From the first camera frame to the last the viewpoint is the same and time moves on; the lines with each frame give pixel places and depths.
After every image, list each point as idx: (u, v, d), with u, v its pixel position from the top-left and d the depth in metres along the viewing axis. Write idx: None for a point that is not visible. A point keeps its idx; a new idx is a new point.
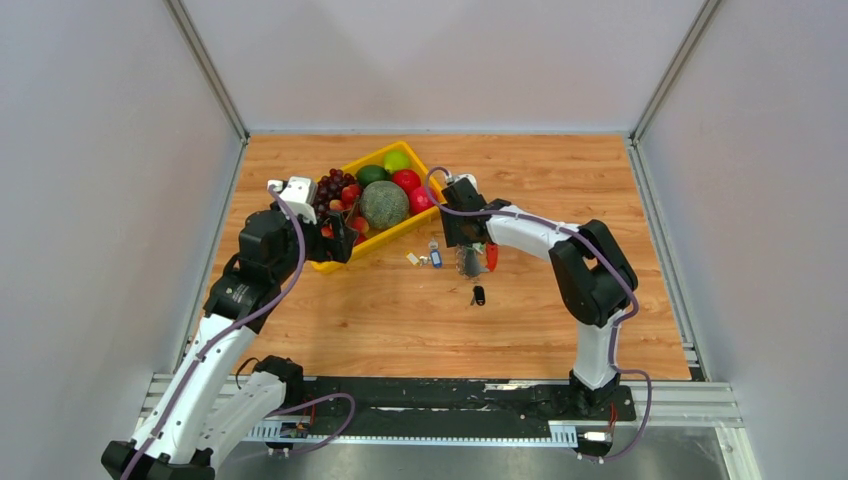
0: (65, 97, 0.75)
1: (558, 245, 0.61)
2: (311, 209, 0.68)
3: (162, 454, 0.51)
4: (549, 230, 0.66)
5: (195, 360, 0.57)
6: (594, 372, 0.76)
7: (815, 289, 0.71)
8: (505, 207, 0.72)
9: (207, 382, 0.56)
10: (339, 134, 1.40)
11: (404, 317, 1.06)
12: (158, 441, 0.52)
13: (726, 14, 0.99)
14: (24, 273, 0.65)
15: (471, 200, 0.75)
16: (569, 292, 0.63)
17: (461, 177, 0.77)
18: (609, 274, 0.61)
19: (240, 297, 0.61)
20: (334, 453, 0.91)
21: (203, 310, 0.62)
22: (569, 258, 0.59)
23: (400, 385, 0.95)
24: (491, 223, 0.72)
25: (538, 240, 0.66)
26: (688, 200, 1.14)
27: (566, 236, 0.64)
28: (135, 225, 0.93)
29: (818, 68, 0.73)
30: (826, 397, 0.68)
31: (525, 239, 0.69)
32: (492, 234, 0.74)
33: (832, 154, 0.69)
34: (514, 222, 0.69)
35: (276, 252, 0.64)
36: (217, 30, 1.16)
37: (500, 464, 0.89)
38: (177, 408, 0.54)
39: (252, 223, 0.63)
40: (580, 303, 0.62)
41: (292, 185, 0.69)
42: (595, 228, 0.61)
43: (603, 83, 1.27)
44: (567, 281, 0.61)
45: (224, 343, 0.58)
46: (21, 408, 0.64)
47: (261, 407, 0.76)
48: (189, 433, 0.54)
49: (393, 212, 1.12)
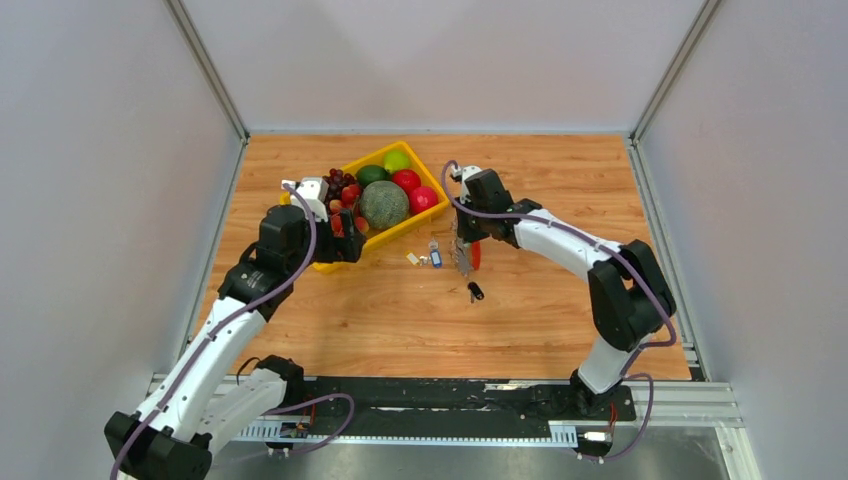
0: (64, 97, 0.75)
1: (598, 267, 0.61)
2: (322, 206, 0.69)
3: (165, 427, 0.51)
4: (587, 246, 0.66)
5: (205, 339, 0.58)
6: (603, 379, 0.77)
7: (816, 290, 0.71)
8: (534, 211, 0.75)
9: (216, 361, 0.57)
10: (339, 134, 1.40)
11: (404, 316, 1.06)
12: (163, 414, 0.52)
13: (726, 15, 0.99)
14: (23, 273, 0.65)
15: (497, 196, 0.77)
16: (604, 316, 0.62)
17: (487, 172, 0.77)
18: (648, 300, 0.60)
19: (254, 284, 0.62)
20: (334, 453, 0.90)
21: (216, 292, 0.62)
22: (611, 283, 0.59)
23: (400, 385, 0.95)
24: (520, 227, 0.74)
25: (574, 255, 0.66)
26: (687, 200, 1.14)
27: (607, 255, 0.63)
28: (134, 225, 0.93)
29: (817, 69, 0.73)
30: (826, 397, 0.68)
31: (554, 249, 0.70)
32: (518, 238, 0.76)
33: (832, 154, 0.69)
34: (549, 231, 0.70)
35: (293, 243, 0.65)
36: (217, 30, 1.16)
37: (500, 464, 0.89)
38: (183, 384, 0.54)
39: (271, 213, 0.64)
40: (614, 328, 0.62)
41: (305, 184, 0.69)
42: (638, 252, 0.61)
43: (603, 84, 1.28)
44: (605, 305, 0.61)
45: (235, 325, 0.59)
46: (20, 409, 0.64)
47: (261, 400, 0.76)
48: (193, 410, 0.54)
49: (393, 212, 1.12)
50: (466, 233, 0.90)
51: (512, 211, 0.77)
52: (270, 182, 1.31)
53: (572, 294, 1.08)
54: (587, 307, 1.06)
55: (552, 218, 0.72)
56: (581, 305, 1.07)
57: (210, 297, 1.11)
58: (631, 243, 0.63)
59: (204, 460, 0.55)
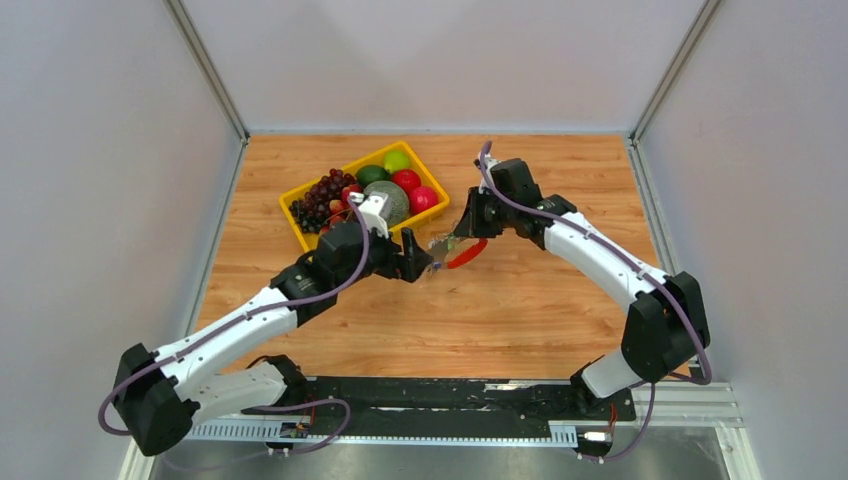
0: (64, 97, 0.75)
1: (640, 300, 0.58)
2: (382, 223, 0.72)
3: (172, 377, 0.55)
4: (631, 271, 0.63)
5: (242, 314, 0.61)
6: (608, 385, 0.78)
7: (816, 289, 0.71)
8: (568, 214, 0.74)
9: (240, 339, 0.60)
10: (339, 134, 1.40)
11: (404, 317, 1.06)
12: (176, 363, 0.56)
13: (726, 15, 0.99)
14: (24, 273, 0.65)
15: (525, 189, 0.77)
16: (636, 346, 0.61)
17: (517, 163, 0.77)
18: (686, 336, 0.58)
19: (302, 289, 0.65)
20: (334, 453, 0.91)
21: (268, 281, 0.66)
22: (654, 318, 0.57)
23: (400, 385, 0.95)
24: (551, 231, 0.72)
25: (613, 278, 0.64)
26: (687, 200, 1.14)
27: (650, 286, 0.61)
28: (135, 225, 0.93)
29: (816, 69, 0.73)
30: (826, 397, 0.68)
31: (589, 265, 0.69)
32: (547, 240, 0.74)
33: (832, 153, 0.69)
34: (585, 241, 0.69)
35: (346, 262, 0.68)
36: (218, 30, 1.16)
37: (500, 464, 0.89)
38: (204, 345, 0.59)
39: (335, 229, 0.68)
40: (646, 359, 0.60)
41: (369, 198, 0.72)
42: (685, 285, 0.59)
43: (602, 83, 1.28)
44: (642, 338, 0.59)
45: (271, 314, 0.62)
46: (21, 409, 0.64)
47: (259, 394, 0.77)
48: (201, 373, 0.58)
49: (393, 212, 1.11)
50: (477, 228, 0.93)
51: (543, 207, 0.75)
52: (270, 182, 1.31)
53: (571, 294, 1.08)
54: (587, 307, 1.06)
55: (591, 229, 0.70)
56: (581, 305, 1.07)
57: (210, 296, 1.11)
58: (677, 277, 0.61)
59: (184, 426, 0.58)
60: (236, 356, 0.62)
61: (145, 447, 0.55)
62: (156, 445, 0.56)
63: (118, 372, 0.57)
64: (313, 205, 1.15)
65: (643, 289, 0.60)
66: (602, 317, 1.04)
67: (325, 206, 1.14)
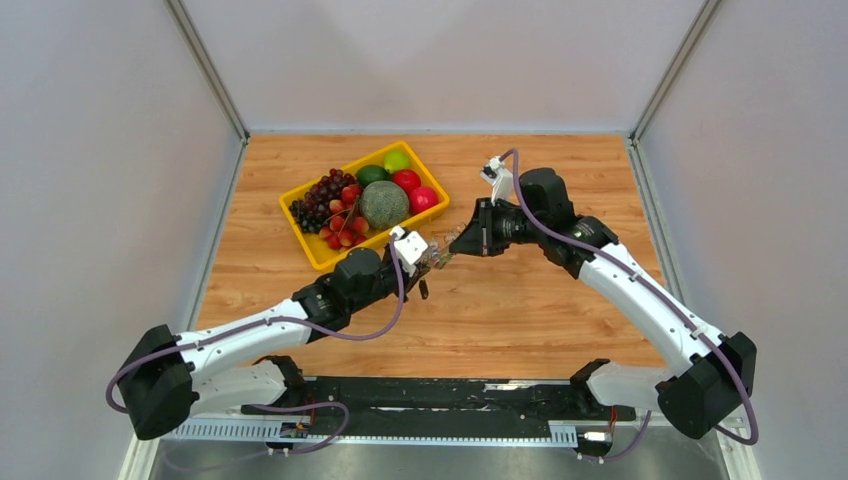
0: (65, 97, 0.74)
1: (697, 366, 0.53)
2: (412, 265, 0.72)
3: (188, 363, 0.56)
4: (684, 328, 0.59)
5: (263, 319, 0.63)
6: (609, 393, 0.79)
7: (816, 289, 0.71)
8: (608, 246, 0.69)
9: (257, 342, 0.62)
10: (339, 134, 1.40)
11: (405, 316, 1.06)
12: (196, 351, 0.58)
13: (727, 15, 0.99)
14: (25, 272, 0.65)
15: (559, 207, 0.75)
16: (678, 402, 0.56)
17: (555, 180, 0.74)
18: (734, 395, 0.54)
19: (319, 310, 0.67)
20: (334, 453, 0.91)
21: (291, 292, 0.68)
22: (708, 383, 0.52)
23: (400, 385, 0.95)
24: (590, 266, 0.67)
25: (662, 332, 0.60)
26: (687, 200, 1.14)
27: (706, 350, 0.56)
28: (134, 224, 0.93)
29: (816, 70, 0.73)
30: (827, 398, 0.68)
31: (635, 310, 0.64)
32: (582, 271, 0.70)
33: (832, 154, 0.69)
34: (631, 284, 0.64)
35: (361, 288, 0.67)
36: (218, 31, 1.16)
37: (500, 464, 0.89)
38: (224, 339, 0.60)
39: (351, 256, 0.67)
40: (686, 416, 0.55)
41: (410, 240, 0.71)
42: (743, 350, 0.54)
43: (603, 84, 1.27)
44: (689, 398, 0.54)
45: (290, 325, 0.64)
46: (22, 409, 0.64)
47: (255, 393, 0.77)
48: (214, 365, 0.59)
49: (393, 212, 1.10)
50: (490, 244, 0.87)
51: (581, 233, 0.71)
52: (269, 182, 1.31)
53: (572, 294, 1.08)
54: (587, 307, 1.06)
55: (639, 271, 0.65)
56: (581, 305, 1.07)
57: (210, 297, 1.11)
58: (736, 339, 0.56)
59: (182, 416, 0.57)
60: (245, 357, 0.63)
61: (141, 428, 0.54)
62: (151, 429, 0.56)
63: (137, 348, 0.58)
64: (313, 205, 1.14)
65: (699, 352, 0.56)
66: (602, 317, 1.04)
67: (325, 206, 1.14)
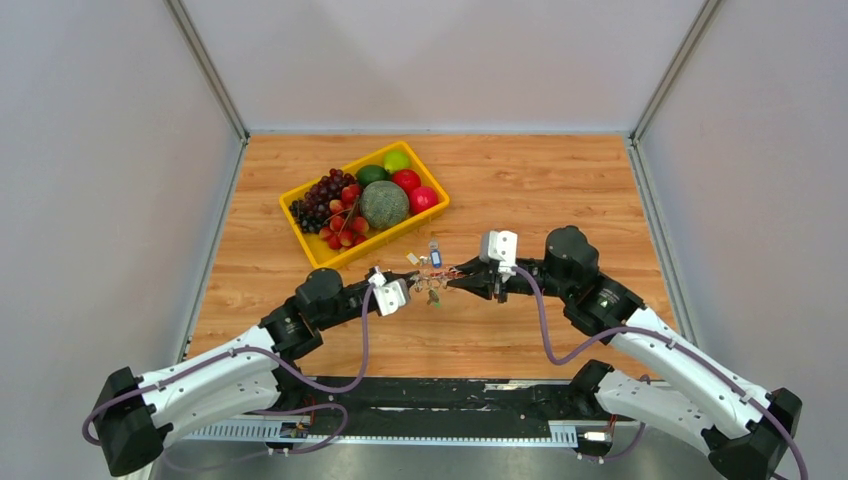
0: (64, 95, 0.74)
1: (754, 436, 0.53)
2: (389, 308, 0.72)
3: (151, 404, 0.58)
4: (732, 392, 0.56)
5: (228, 352, 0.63)
6: (617, 405, 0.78)
7: (816, 288, 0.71)
8: (636, 313, 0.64)
9: (222, 375, 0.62)
10: (339, 134, 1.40)
11: (405, 316, 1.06)
12: (157, 392, 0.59)
13: (727, 14, 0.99)
14: (24, 269, 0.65)
15: (588, 274, 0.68)
16: (733, 461, 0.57)
17: (588, 250, 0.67)
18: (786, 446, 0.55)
19: (290, 334, 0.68)
20: (334, 453, 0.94)
21: (258, 319, 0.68)
22: (768, 452, 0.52)
23: (400, 385, 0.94)
24: (627, 340, 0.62)
25: (707, 397, 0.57)
26: (687, 200, 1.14)
27: (759, 414, 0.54)
28: (134, 223, 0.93)
29: (817, 67, 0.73)
30: (827, 395, 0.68)
31: (672, 374, 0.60)
32: (618, 342, 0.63)
33: (832, 151, 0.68)
34: (670, 353, 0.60)
35: (326, 310, 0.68)
36: (217, 30, 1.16)
37: (500, 464, 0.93)
38: (185, 377, 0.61)
39: (313, 278, 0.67)
40: (743, 471, 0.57)
41: (388, 290, 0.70)
42: (789, 406, 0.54)
43: (603, 83, 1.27)
44: (744, 463, 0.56)
45: (255, 354, 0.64)
46: (22, 409, 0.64)
47: (243, 406, 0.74)
48: (181, 403, 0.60)
49: (393, 212, 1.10)
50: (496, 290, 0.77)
51: (607, 301, 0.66)
52: (269, 182, 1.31)
53: None
54: None
55: (674, 337, 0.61)
56: None
57: (210, 296, 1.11)
58: (781, 397, 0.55)
59: (154, 451, 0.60)
60: (215, 389, 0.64)
61: (113, 467, 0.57)
62: (123, 467, 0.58)
63: (102, 391, 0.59)
64: (313, 205, 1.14)
65: (752, 418, 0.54)
66: None
67: (325, 206, 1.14)
